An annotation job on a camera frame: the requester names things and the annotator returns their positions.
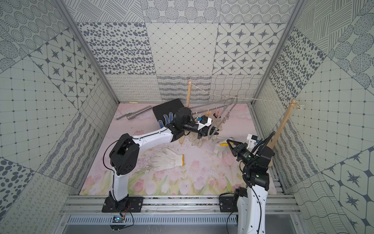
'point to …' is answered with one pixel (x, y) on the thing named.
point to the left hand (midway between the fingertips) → (223, 135)
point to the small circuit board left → (117, 219)
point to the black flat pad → (160, 110)
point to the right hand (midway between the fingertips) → (225, 142)
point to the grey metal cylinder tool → (131, 115)
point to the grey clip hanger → (234, 100)
